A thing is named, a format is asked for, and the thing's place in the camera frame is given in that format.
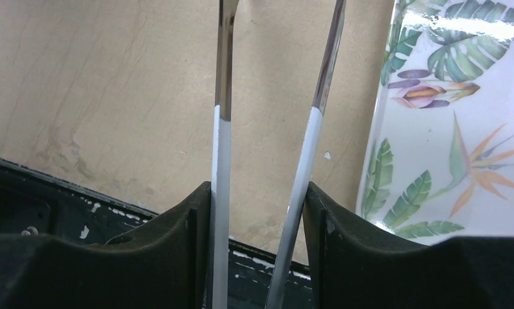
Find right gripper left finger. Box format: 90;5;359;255
0;182;210;308

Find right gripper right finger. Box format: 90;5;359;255
303;183;514;308

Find metal tongs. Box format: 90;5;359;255
207;1;345;308

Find leaf pattern serving tray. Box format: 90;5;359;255
355;0;514;245

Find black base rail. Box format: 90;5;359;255
0;153;315;309

